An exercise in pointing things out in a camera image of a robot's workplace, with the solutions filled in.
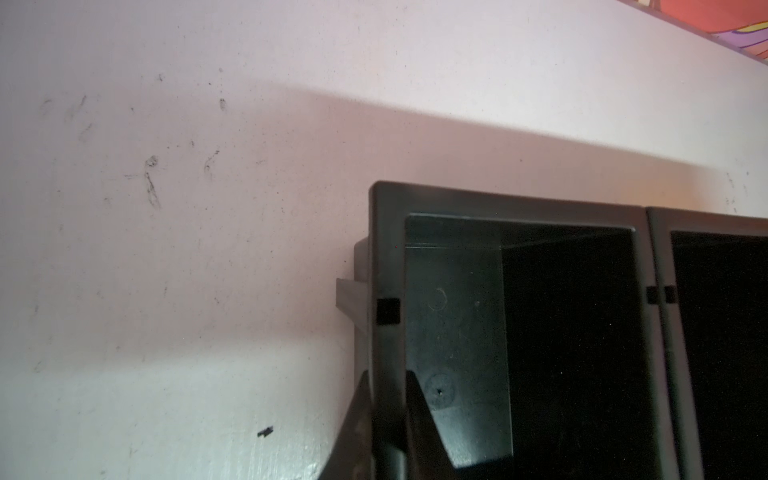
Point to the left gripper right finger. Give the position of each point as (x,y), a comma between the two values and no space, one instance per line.
(427,457)

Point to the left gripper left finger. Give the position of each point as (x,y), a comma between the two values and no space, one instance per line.
(351,456)

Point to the black bin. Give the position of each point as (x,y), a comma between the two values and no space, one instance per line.
(711,270)
(532,326)

